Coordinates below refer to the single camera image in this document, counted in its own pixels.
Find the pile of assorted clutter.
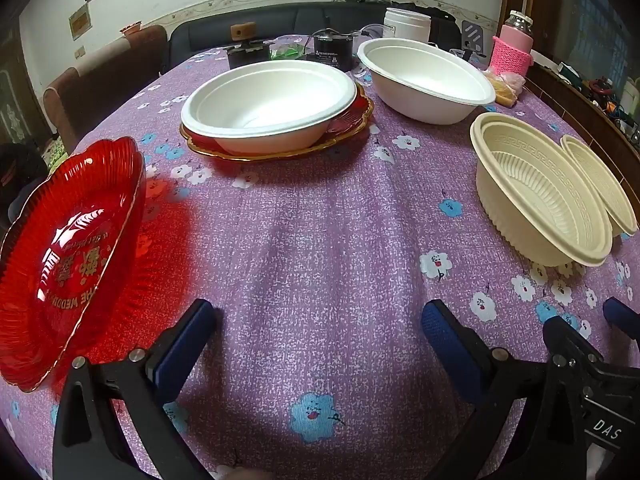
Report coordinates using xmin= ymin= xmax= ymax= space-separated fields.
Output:
xmin=557 ymin=62 xmax=640 ymax=146

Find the dark wooden cabinet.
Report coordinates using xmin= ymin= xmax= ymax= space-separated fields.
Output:
xmin=0 ymin=5 xmax=48 ymax=151

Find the brown upholstered chair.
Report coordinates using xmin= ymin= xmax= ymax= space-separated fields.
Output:
xmin=42 ymin=25 xmax=169 ymax=151

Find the bagged bread bun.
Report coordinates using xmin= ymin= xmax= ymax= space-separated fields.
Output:
xmin=482 ymin=69 xmax=527 ymax=107

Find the small wall plaque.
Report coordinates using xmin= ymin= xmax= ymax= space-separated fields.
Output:
xmin=68 ymin=2 xmax=92 ymax=41

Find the white paper bowl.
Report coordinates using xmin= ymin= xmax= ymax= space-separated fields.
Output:
xmin=357 ymin=38 xmax=497 ymax=126
xmin=181 ymin=61 xmax=358 ymax=156

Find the cream plastic bowl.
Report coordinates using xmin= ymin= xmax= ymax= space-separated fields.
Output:
xmin=470 ymin=112 xmax=614 ymax=267
xmin=560 ymin=134 xmax=639 ymax=237

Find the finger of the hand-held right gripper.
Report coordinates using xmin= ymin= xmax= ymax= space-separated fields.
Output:
xmin=543 ymin=316 xmax=601 ymax=361
xmin=602 ymin=297 xmax=640 ymax=346

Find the white plastic jar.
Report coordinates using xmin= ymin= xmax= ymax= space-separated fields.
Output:
xmin=384 ymin=7 xmax=432 ymax=43

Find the small grey stand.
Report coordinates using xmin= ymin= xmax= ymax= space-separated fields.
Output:
xmin=462 ymin=20 xmax=488 ymax=58

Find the pink knit-sleeved bottle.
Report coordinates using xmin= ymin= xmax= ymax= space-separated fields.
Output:
xmin=489 ymin=10 xmax=535 ymax=78

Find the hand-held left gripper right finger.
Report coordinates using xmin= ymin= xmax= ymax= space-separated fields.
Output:
xmin=421 ymin=299 xmax=588 ymax=480

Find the black box with wood block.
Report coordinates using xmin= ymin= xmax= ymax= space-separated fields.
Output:
xmin=223 ymin=40 xmax=272 ymax=70

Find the dark bundle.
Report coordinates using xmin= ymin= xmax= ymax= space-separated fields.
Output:
xmin=0 ymin=142 xmax=48 ymax=216

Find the purple floral tablecloth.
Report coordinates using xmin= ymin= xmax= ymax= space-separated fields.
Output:
xmin=0 ymin=34 xmax=640 ymax=480

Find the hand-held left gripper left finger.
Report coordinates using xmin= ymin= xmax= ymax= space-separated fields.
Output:
xmin=52 ymin=298 xmax=217 ymax=480

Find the dark blue sofa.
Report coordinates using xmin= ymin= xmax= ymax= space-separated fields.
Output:
xmin=167 ymin=2 xmax=463 ymax=68

